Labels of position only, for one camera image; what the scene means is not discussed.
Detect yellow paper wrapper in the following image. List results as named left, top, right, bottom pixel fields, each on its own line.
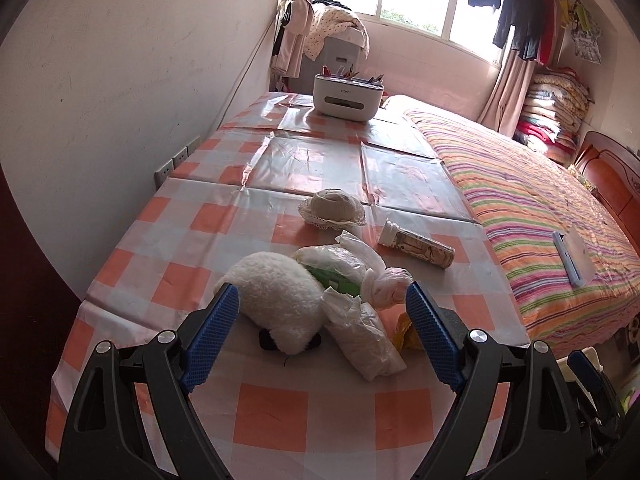
left=392, top=312, right=423, bottom=352

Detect pink curtain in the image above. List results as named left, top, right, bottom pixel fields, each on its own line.
left=477, top=50, right=536, bottom=138

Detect white plush toy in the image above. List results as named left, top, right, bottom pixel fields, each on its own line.
left=214, top=252, right=326, bottom=356

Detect cylindrical snack tube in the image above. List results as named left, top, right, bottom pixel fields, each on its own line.
left=378, top=221, right=456, bottom=269

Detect wooden bed headboard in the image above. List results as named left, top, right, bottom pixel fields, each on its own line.
left=574, top=130, right=640, bottom=252

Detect white blue box on bed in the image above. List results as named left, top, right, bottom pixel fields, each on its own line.
left=552, top=228, right=596, bottom=288

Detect white plastic bag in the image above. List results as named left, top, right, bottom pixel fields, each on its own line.
left=320, top=287, right=407, bottom=382

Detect wall power sockets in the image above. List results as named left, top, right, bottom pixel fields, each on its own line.
left=154, top=136, right=202, bottom=188

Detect stack of folded quilts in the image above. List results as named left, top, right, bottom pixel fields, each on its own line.
left=513, top=67, right=593, bottom=167

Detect striped bed sheet mattress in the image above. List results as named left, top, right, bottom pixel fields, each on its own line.
left=383, top=94, right=639, bottom=358

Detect knotted white pink bag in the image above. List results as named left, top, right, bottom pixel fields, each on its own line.
left=292, top=231, right=413, bottom=310

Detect grey cabinet with cloth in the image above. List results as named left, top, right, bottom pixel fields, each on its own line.
left=284, top=0, right=370, bottom=94

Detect beige lace hat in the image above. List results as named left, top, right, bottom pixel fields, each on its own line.
left=298, top=188, right=367, bottom=230

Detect hanging dark clothes row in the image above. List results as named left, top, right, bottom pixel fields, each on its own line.
left=468, top=0, right=602, bottom=65

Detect white desktop organizer box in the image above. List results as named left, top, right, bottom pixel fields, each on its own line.
left=312, top=74, right=384, bottom=122

